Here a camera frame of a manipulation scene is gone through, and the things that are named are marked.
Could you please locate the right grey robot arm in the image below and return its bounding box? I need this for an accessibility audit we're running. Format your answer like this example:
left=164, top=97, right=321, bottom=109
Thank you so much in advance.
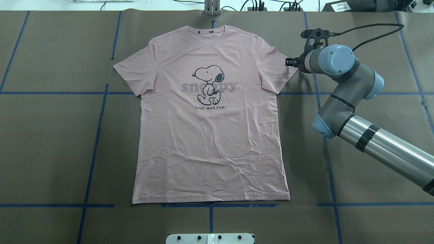
left=285, top=45, right=434, bottom=196

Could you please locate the black box with label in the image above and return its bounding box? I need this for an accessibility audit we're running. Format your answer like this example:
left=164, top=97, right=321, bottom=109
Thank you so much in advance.
left=321, top=0, right=377, bottom=12

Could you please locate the pink Snoopy t-shirt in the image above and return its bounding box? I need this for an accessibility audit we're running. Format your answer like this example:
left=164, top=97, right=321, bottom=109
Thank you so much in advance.
left=114, top=26, right=297, bottom=204

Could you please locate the grey orange usb hub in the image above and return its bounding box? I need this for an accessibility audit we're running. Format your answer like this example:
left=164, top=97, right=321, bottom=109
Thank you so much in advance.
left=281, top=0, right=302, bottom=12
left=244, top=0, right=267, bottom=12

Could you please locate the grey aluminium camera post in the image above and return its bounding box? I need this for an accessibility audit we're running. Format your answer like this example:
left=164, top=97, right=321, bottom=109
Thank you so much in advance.
left=204, top=0, right=221, bottom=16

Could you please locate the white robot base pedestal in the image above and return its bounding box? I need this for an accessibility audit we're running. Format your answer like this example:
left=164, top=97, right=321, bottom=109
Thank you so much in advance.
left=165, top=233, right=256, bottom=244

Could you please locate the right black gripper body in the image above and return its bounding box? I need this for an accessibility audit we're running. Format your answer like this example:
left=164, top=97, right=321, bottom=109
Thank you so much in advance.
left=294, top=57, right=306, bottom=70

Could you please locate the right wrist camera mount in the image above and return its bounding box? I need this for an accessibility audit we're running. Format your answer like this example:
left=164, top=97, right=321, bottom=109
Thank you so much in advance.
left=300, top=28, right=330, bottom=54

